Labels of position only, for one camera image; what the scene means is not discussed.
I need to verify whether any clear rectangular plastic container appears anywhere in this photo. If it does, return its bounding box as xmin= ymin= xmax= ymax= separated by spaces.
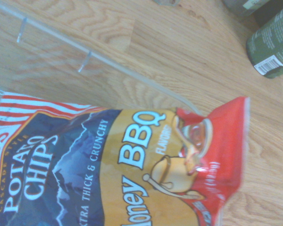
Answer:
xmin=0 ymin=0 xmax=205 ymax=118

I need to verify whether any honey BBQ potato chip bag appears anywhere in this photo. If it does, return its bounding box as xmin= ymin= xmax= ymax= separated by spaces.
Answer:
xmin=0 ymin=94 xmax=251 ymax=226

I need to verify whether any labelled jar red checkered lid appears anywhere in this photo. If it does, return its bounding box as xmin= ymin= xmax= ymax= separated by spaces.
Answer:
xmin=221 ymin=0 xmax=271 ymax=17

